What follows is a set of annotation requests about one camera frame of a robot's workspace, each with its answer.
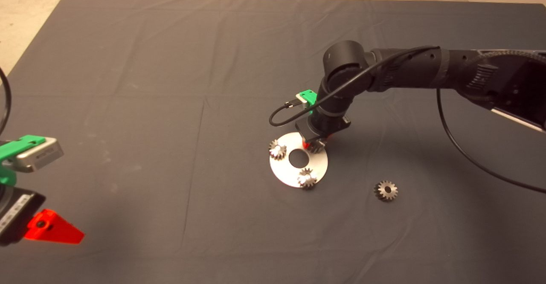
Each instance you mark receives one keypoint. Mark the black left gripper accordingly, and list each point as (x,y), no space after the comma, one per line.
(17,215)

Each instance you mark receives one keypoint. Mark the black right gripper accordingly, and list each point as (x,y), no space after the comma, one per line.
(324,130)

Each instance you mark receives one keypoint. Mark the larger steel gear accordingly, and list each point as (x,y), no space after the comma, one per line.
(318,148)

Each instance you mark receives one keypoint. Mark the smaller steel gear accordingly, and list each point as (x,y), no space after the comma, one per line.
(393,192)

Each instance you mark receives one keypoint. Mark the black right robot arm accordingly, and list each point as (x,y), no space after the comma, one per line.
(345,62)

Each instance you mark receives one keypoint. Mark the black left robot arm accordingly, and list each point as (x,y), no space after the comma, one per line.
(3,196)

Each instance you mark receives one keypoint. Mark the small steel gear on pin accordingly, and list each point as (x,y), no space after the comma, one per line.
(277,151)
(307,179)

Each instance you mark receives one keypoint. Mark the round metal plate with hole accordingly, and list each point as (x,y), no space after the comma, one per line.
(283,171)

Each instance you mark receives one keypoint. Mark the dark grey table cloth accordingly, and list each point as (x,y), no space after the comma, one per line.
(170,105)

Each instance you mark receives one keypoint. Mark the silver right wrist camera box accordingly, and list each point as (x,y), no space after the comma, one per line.
(302,99)

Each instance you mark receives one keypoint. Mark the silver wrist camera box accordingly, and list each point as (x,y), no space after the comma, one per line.
(302,99)
(42,156)

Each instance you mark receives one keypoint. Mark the green right camera mount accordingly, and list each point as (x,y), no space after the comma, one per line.
(309,95)

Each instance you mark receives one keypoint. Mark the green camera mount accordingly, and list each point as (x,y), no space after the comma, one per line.
(17,145)
(309,95)

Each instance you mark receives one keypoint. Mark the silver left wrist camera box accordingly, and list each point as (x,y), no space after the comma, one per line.
(42,156)

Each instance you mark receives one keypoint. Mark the green left camera mount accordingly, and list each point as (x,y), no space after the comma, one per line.
(17,145)

